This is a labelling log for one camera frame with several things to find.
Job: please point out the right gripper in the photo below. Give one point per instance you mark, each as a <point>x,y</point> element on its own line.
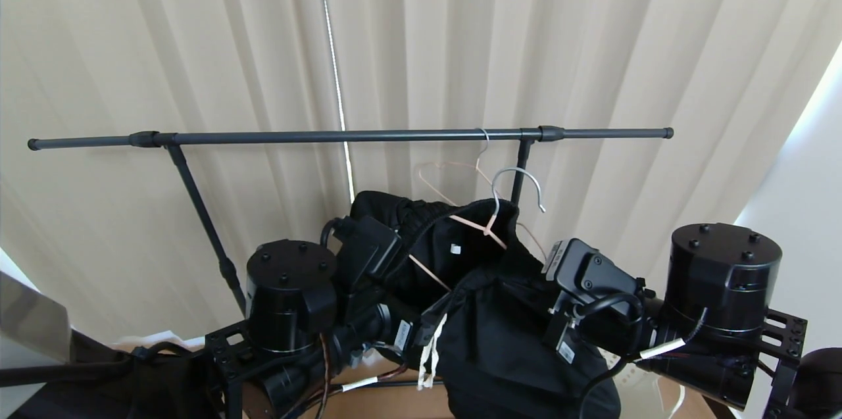
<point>612,340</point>

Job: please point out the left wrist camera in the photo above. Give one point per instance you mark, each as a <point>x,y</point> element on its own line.
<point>371,248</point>

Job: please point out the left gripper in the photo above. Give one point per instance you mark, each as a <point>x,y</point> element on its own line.
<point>388,333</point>

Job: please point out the beige curtain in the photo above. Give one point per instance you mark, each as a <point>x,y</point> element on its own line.
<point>526,31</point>

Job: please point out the black shorts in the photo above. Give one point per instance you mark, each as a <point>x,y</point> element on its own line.
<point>513,340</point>

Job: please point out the black clothes rack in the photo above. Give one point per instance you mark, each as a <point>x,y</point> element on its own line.
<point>329,137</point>

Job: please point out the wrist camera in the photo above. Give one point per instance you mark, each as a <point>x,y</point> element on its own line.
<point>371,248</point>
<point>592,268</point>

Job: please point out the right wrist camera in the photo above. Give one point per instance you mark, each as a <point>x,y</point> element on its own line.
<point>592,268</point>

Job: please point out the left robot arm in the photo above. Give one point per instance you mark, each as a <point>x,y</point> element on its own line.
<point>289,300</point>

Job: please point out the pink clothes hanger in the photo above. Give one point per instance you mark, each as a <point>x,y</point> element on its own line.
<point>495,208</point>
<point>431,185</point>

